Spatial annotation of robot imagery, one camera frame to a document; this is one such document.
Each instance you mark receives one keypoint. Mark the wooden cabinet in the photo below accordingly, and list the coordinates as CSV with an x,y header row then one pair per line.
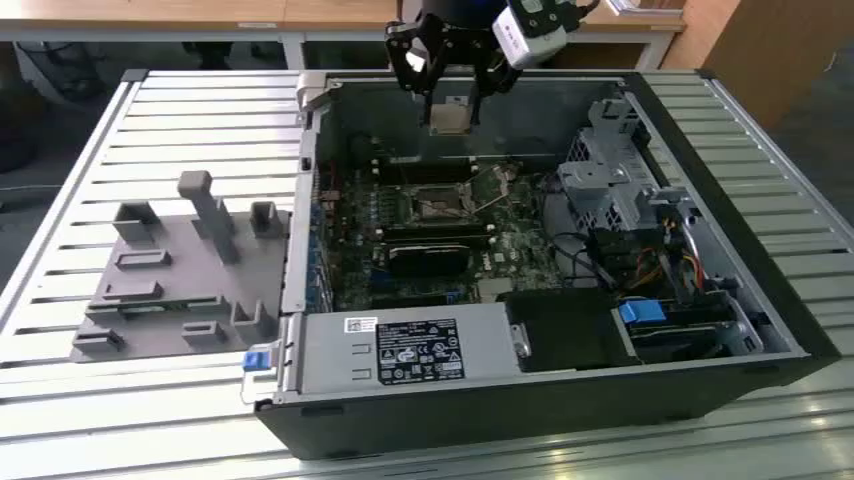
x,y
774,55

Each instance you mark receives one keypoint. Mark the RAM slot black clips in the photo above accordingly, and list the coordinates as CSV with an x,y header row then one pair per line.
x,y
420,180
420,170

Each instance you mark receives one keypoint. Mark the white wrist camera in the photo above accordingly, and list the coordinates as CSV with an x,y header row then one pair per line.
x,y
533,35

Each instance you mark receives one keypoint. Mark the black PC case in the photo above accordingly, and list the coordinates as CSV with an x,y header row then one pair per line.
x,y
467,430

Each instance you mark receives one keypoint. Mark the silver CPU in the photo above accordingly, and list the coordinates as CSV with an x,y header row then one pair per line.
x,y
449,120

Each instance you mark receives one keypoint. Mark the hard disk in blue carrier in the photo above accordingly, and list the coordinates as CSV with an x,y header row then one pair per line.
x,y
640,312

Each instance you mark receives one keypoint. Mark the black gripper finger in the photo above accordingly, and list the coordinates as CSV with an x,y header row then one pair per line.
x,y
496,75
409,75

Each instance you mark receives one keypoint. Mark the wooden desk white frame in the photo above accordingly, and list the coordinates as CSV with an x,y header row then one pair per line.
x,y
133,12

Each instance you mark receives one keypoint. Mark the grey parts rack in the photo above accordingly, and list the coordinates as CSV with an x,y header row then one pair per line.
x,y
173,280

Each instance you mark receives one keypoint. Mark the silver power supply unit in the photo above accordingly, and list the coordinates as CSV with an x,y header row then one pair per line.
x,y
333,350

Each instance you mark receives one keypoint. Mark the silver drive cage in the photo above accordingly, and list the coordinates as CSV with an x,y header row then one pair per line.
x,y
600,195

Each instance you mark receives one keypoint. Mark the blue case latch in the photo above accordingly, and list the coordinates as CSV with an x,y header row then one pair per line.
x,y
256,361

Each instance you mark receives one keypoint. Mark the silver chipset heatsink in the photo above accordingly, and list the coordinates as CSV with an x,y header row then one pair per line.
x,y
495,290

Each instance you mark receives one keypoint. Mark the green RAM stick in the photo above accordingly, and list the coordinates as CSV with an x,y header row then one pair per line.
x,y
169,306

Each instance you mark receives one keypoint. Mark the green motherboard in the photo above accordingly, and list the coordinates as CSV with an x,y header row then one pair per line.
x,y
513,240

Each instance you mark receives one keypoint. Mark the black graphics card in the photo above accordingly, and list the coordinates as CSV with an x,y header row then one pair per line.
x,y
427,260

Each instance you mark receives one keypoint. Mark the RAM slot white clips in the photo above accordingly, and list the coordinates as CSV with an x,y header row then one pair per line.
x,y
420,165

